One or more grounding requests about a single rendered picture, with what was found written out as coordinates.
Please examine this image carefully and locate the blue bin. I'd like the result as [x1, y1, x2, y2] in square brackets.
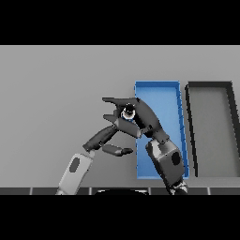
[134, 80, 191, 181]

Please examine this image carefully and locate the blue pipe with pale ring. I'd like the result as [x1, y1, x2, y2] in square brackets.
[120, 102, 137, 123]

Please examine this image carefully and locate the right robot hand dark grey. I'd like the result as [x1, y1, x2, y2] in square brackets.
[101, 97, 172, 145]

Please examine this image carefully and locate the left robot hand dark grey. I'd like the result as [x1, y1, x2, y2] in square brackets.
[82, 124, 134, 158]

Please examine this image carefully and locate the dark grey bin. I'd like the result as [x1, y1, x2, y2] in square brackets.
[184, 81, 240, 179]

